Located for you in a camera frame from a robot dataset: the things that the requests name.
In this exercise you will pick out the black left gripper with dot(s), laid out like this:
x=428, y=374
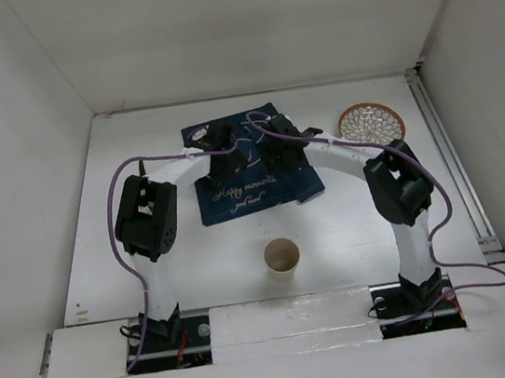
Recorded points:
x=235, y=163

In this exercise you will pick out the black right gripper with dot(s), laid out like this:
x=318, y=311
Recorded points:
x=269, y=151

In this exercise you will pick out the blue cloth placemat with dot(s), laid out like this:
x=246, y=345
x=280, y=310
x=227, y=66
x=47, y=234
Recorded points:
x=252, y=188

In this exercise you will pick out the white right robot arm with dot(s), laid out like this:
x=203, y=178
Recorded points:
x=399, y=189

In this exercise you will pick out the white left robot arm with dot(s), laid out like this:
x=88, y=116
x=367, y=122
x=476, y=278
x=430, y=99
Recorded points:
x=146, y=221

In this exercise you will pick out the black table knife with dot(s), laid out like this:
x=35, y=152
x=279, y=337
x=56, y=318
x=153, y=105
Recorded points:
x=141, y=168

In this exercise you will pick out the floral ceramic plate orange rim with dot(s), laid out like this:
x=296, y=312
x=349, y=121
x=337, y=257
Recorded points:
x=371, y=122

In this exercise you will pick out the beige paper cup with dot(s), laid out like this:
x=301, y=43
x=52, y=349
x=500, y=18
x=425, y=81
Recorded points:
x=281, y=257

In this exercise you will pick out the white foam front board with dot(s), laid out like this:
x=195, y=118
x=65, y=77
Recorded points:
x=327, y=335

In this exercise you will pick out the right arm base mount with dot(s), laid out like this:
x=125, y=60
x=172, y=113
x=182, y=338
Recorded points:
x=398, y=316

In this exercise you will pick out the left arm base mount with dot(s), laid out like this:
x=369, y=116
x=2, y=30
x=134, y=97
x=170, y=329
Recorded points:
x=183, y=342

